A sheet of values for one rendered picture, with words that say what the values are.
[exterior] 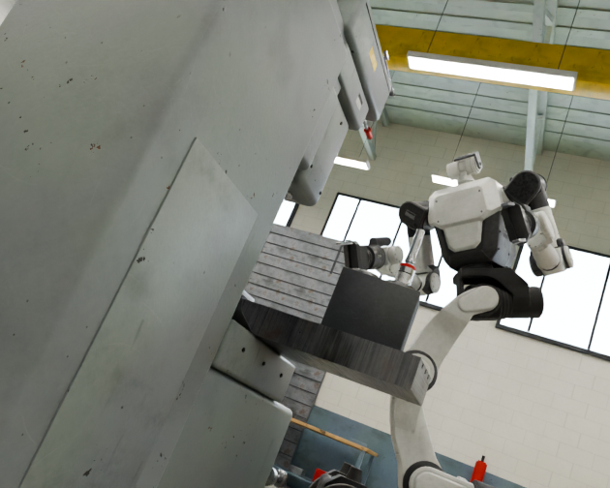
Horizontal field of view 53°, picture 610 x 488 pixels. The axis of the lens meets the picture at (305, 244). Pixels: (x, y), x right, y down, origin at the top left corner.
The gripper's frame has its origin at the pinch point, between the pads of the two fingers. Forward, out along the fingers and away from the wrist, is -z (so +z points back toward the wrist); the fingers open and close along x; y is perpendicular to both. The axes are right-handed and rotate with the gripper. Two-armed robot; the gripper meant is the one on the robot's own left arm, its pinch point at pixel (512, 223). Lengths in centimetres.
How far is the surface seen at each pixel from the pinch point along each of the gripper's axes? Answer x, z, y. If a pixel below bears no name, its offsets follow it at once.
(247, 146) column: 22, -79, -29
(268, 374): -24, -34, -69
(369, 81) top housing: 57, 2, -30
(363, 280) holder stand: -5.8, -26.8, -36.2
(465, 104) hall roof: 272, 768, -161
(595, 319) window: -87, 760, -74
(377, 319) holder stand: -16.7, -28.9, -34.3
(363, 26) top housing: 67, -12, -22
